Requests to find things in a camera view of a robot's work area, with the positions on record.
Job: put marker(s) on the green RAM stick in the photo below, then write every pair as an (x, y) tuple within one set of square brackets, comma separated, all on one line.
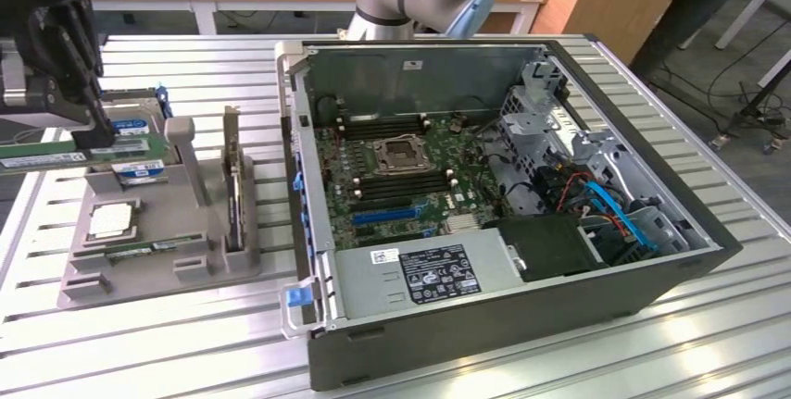
[(133, 251), (32, 151)]

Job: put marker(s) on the hard disk in blue caddy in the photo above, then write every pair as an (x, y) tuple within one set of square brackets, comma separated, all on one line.
[(133, 126)]

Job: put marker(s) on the black chair caster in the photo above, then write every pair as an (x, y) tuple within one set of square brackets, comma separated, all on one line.
[(129, 18)]

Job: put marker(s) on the silver CPU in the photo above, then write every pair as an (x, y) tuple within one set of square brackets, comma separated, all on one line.
[(112, 222)]

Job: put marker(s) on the graphics card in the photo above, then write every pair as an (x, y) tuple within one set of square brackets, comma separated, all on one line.
[(235, 177)]

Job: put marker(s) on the grey parts rack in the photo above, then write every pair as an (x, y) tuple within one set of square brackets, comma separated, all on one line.
[(180, 232)]

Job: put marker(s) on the metal CPU socket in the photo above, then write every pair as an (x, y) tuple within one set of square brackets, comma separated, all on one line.
[(376, 160)]

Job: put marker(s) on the blue case latch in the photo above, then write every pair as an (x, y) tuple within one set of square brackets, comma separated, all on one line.
[(299, 297)]

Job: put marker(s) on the short black expansion slot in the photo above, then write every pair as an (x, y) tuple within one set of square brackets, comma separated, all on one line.
[(370, 229)]

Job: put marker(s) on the blue expansion slot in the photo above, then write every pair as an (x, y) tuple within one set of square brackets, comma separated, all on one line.
[(387, 217)]

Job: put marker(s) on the silver power supply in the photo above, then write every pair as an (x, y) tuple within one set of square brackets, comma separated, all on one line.
[(371, 288)]

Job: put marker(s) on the green motherboard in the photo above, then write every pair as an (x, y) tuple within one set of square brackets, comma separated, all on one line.
[(470, 172)]

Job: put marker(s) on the silver heat sink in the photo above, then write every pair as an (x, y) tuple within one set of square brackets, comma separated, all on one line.
[(464, 224)]

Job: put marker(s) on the perforated silver disk bay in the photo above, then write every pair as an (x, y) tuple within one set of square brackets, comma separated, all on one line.
[(526, 140)]

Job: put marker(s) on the black PC case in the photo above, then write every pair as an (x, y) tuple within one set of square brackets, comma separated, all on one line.
[(495, 348)]

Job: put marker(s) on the wooden cabinet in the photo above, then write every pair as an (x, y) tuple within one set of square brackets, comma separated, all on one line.
[(606, 1)]

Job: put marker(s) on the black tripod stand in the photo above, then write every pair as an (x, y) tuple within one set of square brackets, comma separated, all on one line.
[(752, 107)]

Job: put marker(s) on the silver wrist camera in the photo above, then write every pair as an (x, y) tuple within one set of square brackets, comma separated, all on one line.
[(13, 70)]

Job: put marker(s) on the silver disk bay bracket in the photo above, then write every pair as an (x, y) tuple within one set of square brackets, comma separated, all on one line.
[(609, 153)]

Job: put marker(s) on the white table frame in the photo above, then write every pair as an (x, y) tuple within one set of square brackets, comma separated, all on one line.
[(742, 19)]

